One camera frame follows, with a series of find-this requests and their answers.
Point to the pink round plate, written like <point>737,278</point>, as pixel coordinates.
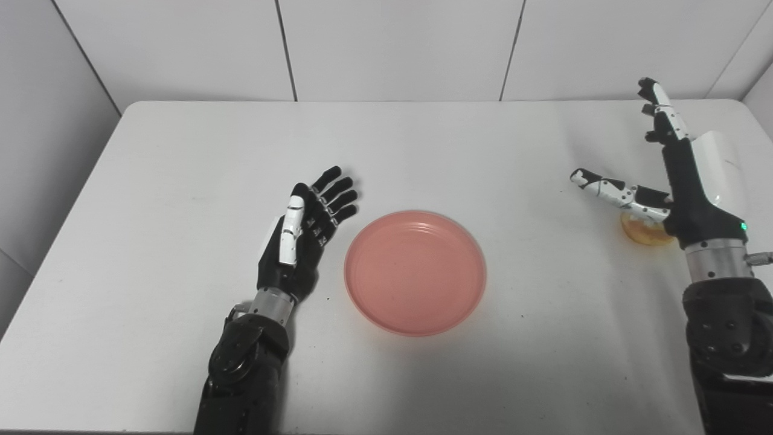
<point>415,273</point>

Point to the cream puff pastry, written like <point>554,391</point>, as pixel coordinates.
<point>641,232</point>

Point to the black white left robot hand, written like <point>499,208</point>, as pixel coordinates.
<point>302,266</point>

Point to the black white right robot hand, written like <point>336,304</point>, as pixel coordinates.
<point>694,205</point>

